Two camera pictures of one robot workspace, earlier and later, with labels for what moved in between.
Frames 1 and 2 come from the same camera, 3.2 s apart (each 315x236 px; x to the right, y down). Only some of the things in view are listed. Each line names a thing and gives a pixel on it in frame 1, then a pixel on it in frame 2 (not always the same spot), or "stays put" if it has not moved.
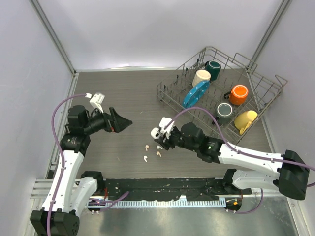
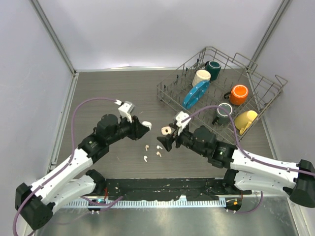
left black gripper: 120,122 -> 137,130
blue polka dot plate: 196,94 stays put
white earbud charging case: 155,133 -> 147,124
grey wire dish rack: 224,93 stays put
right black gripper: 165,145 stays put
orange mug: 238,96 stays put
